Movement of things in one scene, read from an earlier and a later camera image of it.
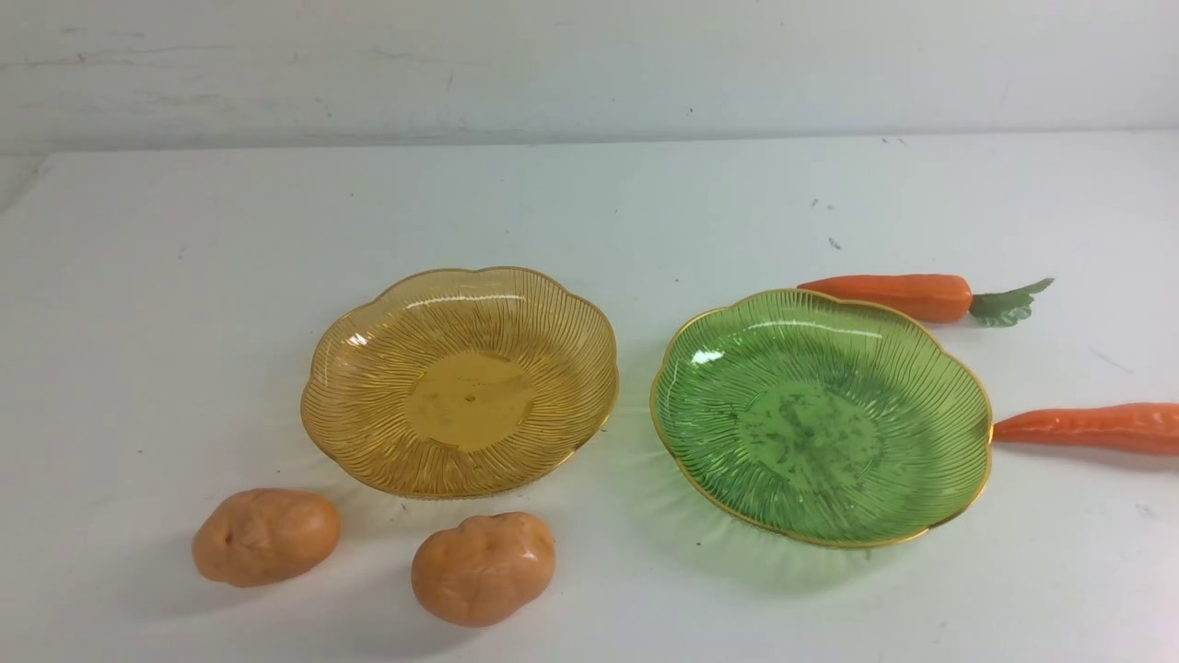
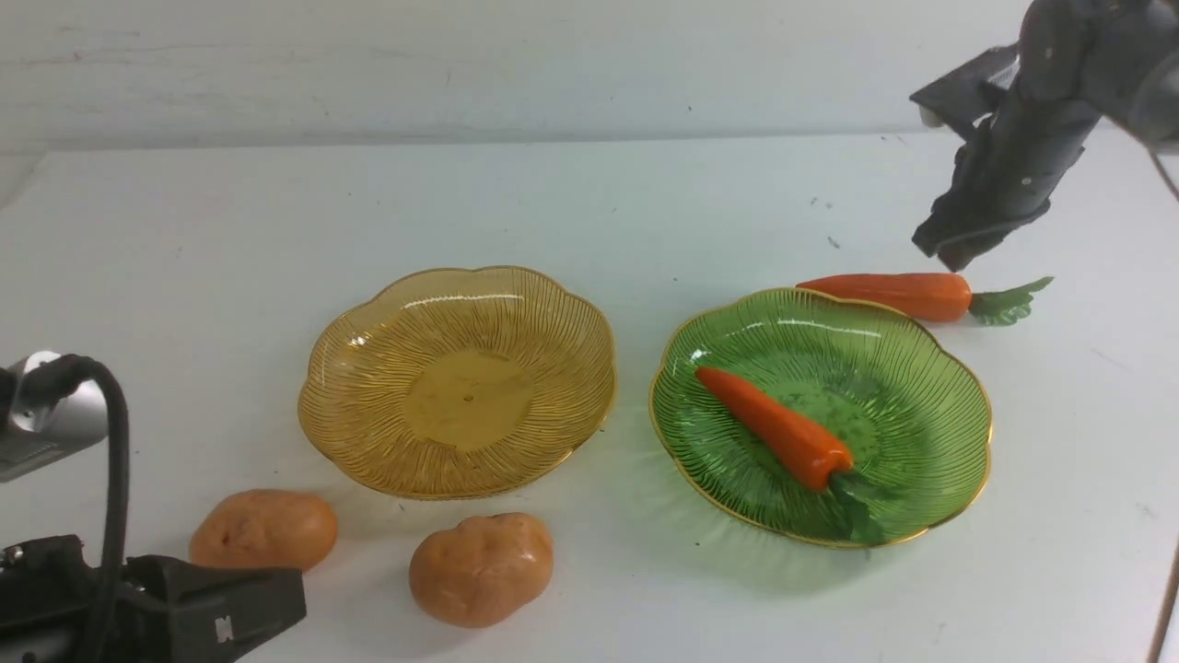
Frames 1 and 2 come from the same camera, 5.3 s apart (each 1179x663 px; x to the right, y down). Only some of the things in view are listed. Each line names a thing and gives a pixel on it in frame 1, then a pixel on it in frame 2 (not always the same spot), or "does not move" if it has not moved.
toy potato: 257,536 does not move
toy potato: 484,570 does not move
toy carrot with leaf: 941,298 does not move
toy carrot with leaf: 1141,427 to 807,461
